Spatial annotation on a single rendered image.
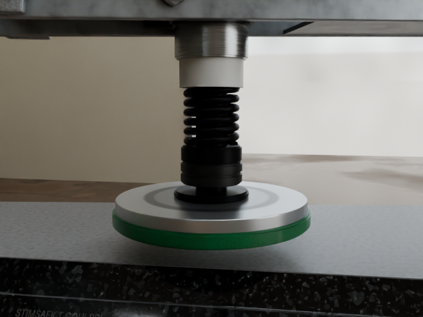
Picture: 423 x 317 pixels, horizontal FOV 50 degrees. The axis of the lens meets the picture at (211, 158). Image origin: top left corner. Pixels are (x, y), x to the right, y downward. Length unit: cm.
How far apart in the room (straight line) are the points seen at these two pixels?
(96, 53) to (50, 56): 62
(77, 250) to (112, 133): 533
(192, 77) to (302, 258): 22
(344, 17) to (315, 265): 25
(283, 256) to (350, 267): 7
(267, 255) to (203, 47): 23
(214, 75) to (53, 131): 576
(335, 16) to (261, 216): 21
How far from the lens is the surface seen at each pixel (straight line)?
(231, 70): 48
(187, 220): 41
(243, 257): 49
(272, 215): 43
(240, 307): 44
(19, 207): 77
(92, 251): 52
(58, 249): 54
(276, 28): 58
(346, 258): 51
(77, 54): 605
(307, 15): 48
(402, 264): 51
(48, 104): 622
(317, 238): 57
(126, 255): 50
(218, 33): 47
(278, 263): 48
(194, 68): 47
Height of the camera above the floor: 100
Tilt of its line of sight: 7 degrees down
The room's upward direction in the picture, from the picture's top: straight up
